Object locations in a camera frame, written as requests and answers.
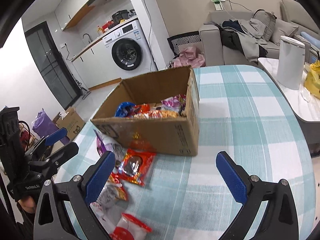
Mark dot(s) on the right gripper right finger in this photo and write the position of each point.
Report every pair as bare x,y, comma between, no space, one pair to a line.
279,220

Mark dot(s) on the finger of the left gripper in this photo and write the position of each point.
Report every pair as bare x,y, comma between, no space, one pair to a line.
61,156
47,141

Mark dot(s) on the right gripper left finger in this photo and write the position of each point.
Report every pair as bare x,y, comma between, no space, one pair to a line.
52,220

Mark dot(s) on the white noodle snack bag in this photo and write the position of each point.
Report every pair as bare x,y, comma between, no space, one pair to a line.
156,114

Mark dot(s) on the left hand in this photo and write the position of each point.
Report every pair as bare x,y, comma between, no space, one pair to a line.
28,204

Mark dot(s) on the purple bag on floor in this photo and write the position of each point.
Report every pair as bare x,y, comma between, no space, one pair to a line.
43,125

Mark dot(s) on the small cardboard box floor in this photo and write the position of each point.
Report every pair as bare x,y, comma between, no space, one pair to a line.
70,120

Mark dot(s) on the white red snack packet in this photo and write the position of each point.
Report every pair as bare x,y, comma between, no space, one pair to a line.
120,225

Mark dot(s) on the black glass door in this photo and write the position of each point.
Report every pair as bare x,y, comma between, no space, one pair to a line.
51,65

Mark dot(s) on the blue snack packet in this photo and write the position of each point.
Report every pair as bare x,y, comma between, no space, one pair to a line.
124,109

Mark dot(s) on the red round cake packet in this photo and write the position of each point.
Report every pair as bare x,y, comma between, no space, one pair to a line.
135,166

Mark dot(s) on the teal plaid tablecloth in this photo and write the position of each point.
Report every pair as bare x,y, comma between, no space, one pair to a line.
241,112

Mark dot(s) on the brown cardboard box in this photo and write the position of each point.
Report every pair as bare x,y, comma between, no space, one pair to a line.
166,135

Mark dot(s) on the white washing machine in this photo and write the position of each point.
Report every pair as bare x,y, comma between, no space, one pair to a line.
129,51

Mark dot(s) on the white side table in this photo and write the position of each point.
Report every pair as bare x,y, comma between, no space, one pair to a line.
304,105

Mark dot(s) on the purple snack packet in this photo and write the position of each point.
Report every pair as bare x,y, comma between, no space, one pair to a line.
175,103

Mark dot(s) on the yellow plastic bag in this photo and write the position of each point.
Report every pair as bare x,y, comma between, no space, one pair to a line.
312,81

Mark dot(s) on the white cylindrical bin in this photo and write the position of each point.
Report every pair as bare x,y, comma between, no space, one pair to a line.
291,62

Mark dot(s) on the black patterned chair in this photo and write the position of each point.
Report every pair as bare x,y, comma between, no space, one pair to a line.
183,39

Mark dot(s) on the pink cloth pile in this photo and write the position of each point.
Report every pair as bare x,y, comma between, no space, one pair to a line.
190,56

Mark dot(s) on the grey sofa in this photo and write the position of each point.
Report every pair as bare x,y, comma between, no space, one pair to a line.
217,54

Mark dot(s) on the grey jacket on sofa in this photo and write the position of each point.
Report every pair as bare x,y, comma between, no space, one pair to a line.
245,36

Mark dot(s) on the grey cushion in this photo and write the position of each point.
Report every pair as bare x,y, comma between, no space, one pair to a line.
283,28

